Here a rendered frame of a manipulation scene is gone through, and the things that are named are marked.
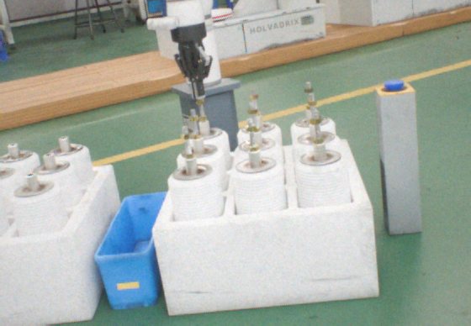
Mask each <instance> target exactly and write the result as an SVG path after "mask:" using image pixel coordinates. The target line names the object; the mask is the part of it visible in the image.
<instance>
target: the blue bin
mask: <svg viewBox="0 0 471 326"><path fill-rule="evenodd" d="M166 195H167V192H158V193H152V194H140V195H133V196H128V197H125V198H124V200H123V202H122V203H121V205H120V206H119V210H118V211H117V213H116V214H115V215H114V220H113V221H112V223H111V224H110V226H109V227H108V231H107V232H106V234H105V235H104V237H103V241H102V242H101V244H100V246H99V247H98V250H97V252H96V253H95V255H94V259H95V262H96V263H97V264H98V267H99V270H100V272H101V275H102V278H103V284H104V287H105V289H106V293H107V294H108V302H109V304H110V307H111V308H112V309H130V308H143V307H149V306H154V305H156V304H158V302H159V299H160V296H161V290H162V286H163V284H162V280H161V270H160V266H159V263H158V259H157V255H156V248H155V241H154V237H153V233H152V230H153V227H154V226H155V222H156V219H157V217H158V215H159V213H160V211H161V206H162V205H163V203H164V201H165V200H166Z"/></svg>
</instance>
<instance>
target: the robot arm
mask: <svg viewBox="0 0 471 326"><path fill-rule="evenodd" d="M166 1H167V16H166V17H164V18H150V19H148V20H147V27H148V29H154V30H171V39H172V42H175V43H178V47H177V48H178V51H179V52H178V53H177V54H174V56H173V57H174V59H175V61H176V63H177V65H178V67H179V68H180V70H181V73H182V74H183V77H184V78H187V86H188V88H192V98H194V99H198V100H199V99H202V98H205V90H204V88H205V87H212V86H214V85H217V84H220V83H221V82H222V81H221V75H220V65H219V60H218V51H217V45H216V40H215V36H214V27H213V17H212V8H213V0H166Z"/></svg>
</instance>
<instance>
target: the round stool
mask: <svg viewBox="0 0 471 326"><path fill-rule="evenodd" d="M94 1H95V3H96V6H97V8H98V16H99V18H100V19H97V20H93V21H92V19H91V13H90V7H89V2H88V0H87V15H88V22H81V23H77V0H76V7H75V22H74V35H73V39H77V27H90V31H91V39H94V38H93V26H96V25H100V24H101V25H102V26H103V25H104V24H107V23H111V22H116V21H117V22H118V24H119V27H120V30H121V32H122V33H123V32H124V29H123V27H122V26H121V24H120V22H119V18H118V17H117V16H116V14H115V11H114V8H113V6H112V5H111V3H110V1H109V0H107V1H108V5H109V6H110V8H111V10H112V12H113V14H114V18H102V15H101V13H100V10H99V6H98V0H94ZM106 20H111V21H108V22H104V21H106ZM100 21H101V22H100ZM92 22H100V23H96V24H92ZM87 23H89V24H87ZM82 24H86V25H82ZM103 32H104V33H105V32H106V30H105V28H104V26H103Z"/></svg>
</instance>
